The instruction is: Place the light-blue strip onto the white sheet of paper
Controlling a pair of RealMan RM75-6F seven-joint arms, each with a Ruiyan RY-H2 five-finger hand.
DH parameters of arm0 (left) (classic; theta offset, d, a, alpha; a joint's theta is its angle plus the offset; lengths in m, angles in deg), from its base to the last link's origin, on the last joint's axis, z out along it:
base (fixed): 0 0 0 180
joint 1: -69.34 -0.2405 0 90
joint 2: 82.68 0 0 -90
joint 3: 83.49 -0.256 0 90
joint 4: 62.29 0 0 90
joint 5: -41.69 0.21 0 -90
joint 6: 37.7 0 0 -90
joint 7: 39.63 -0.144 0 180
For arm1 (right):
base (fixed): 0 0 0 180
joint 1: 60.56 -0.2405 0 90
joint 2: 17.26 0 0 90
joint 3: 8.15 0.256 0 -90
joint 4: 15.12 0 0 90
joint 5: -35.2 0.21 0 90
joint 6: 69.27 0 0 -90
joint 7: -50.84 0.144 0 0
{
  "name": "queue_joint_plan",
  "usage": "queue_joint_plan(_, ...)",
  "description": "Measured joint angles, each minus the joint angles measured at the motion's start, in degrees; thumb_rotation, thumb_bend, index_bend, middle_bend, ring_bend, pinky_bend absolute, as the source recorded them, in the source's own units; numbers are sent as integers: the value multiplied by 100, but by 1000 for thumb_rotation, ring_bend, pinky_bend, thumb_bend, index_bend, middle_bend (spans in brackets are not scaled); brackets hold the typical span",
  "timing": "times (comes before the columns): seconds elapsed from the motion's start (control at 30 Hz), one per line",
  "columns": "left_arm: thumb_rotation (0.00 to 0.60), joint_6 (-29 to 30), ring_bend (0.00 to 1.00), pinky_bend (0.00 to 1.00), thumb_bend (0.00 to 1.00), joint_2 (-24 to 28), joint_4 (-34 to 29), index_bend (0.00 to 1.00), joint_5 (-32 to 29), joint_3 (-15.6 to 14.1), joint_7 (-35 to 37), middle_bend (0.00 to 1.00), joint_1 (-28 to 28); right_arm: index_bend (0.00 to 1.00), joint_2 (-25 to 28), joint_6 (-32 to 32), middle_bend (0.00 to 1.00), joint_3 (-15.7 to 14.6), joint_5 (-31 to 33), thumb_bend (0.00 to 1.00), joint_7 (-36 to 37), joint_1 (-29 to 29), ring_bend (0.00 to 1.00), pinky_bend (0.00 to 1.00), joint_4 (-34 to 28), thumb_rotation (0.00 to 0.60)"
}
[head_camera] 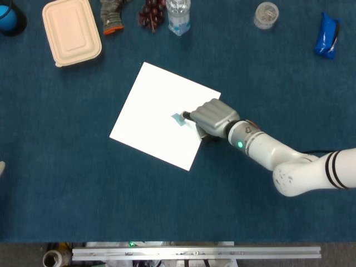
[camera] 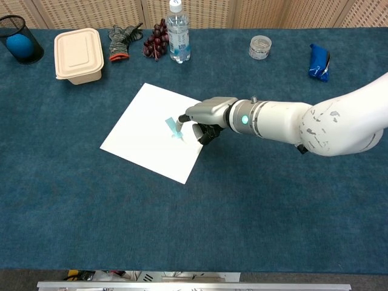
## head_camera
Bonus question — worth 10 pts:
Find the grey knit work glove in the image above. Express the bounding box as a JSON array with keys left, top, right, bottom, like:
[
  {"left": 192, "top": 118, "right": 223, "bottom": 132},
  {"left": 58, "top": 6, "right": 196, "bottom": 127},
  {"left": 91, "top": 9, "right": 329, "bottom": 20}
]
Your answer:
[{"left": 100, "top": 0, "right": 125, "bottom": 36}]

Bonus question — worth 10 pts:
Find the small clear plastic jar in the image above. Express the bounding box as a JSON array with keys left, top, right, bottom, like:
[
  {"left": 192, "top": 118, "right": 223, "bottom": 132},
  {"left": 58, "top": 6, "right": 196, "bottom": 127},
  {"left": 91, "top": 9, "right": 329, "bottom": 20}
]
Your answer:
[{"left": 253, "top": 2, "right": 280, "bottom": 30}]

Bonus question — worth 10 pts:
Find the blue snack packet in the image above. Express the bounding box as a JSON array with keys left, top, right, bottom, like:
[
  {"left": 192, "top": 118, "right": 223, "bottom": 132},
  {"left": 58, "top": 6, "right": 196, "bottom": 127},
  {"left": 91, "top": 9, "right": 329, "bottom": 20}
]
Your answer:
[{"left": 314, "top": 11, "right": 342, "bottom": 60}]

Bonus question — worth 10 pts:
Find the small blue paper piece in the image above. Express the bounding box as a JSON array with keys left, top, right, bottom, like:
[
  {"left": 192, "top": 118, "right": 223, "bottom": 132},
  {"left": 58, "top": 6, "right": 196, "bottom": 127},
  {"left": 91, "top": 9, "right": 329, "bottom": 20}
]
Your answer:
[{"left": 170, "top": 112, "right": 186, "bottom": 127}]

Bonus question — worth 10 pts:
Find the beige lidded food container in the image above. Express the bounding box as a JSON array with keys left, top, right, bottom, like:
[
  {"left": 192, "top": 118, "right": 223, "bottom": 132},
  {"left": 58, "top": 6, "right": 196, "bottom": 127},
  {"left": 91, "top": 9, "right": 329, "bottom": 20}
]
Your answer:
[{"left": 42, "top": 0, "right": 103, "bottom": 68}]

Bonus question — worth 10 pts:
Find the silver aluminium rail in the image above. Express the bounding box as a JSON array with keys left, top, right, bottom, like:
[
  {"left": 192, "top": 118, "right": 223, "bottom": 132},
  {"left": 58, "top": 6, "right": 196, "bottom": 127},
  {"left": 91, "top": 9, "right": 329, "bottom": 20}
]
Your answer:
[{"left": 72, "top": 245, "right": 322, "bottom": 261}]

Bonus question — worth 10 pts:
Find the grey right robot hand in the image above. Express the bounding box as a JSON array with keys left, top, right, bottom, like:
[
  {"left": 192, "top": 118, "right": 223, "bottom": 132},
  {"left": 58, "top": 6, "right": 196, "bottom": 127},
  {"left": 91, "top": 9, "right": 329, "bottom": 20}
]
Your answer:
[{"left": 181, "top": 98, "right": 241, "bottom": 144}]

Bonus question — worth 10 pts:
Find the dark red grape bunch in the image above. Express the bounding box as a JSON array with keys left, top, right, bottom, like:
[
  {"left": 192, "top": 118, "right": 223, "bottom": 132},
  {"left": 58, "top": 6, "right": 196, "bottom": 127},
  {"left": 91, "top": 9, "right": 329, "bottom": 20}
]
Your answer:
[{"left": 137, "top": 0, "right": 166, "bottom": 33}]

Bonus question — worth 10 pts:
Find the white paper sheet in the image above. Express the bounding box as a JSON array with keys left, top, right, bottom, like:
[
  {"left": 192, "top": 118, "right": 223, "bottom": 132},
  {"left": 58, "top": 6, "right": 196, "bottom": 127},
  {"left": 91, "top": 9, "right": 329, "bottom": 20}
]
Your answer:
[{"left": 109, "top": 61, "right": 222, "bottom": 172}]

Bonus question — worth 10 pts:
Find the clear plastic water bottle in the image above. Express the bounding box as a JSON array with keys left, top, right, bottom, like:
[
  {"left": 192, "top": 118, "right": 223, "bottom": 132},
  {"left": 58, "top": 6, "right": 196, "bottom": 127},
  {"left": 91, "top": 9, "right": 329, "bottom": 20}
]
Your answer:
[{"left": 166, "top": 0, "right": 192, "bottom": 37}]

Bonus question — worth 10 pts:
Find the teal felt table mat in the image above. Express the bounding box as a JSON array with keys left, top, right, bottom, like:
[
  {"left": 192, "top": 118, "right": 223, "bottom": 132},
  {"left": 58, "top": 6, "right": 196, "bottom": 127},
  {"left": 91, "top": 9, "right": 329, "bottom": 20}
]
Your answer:
[{"left": 0, "top": 0, "right": 356, "bottom": 243}]

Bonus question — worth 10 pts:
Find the blue textured ball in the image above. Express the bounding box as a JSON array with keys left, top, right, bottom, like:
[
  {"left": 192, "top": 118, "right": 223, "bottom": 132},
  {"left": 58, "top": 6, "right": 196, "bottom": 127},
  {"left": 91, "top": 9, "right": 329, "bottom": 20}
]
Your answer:
[{"left": 0, "top": 5, "right": 17, "bottom": 32}]

